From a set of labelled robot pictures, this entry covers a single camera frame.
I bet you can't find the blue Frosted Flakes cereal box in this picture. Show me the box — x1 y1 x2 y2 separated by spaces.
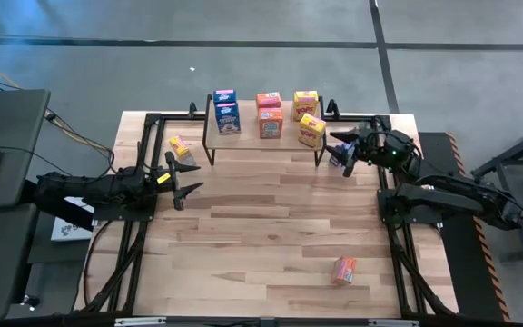
329 143 352 168
214 101 242 136
212 88 238 106

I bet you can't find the caster wheel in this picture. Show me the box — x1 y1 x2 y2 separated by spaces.
19 293 41 312

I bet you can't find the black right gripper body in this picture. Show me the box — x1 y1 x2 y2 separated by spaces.
343 126 416 178

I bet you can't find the wooden shelf with black frame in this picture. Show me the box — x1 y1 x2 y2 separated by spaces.
202 94 328 168

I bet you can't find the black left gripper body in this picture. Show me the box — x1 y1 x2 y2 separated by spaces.
145 151 184 212

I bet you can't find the silver end bracket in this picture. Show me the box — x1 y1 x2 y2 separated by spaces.
113 316 168 327
368 318 420 327

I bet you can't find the black desk cable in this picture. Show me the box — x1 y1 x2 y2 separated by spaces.
0 144 79 182

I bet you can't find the white printed sheet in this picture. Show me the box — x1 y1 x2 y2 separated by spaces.
50 202 95 243

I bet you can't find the yellow Pops cereal box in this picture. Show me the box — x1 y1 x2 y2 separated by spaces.
292 90 320 123
168 134 198 168
298 113 328 149

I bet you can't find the black aluminium table frame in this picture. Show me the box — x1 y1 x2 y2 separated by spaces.
74 111 460 327

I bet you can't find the orange Mini Wheats cereal box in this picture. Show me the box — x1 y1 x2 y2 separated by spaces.
331 254 359 287
255 92 282 110
257 106 285 140

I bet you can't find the black support beam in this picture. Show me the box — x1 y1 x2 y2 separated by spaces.
19 179 97 233

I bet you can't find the black mat with hazard stripe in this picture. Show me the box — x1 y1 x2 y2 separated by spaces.
418 130 513 322

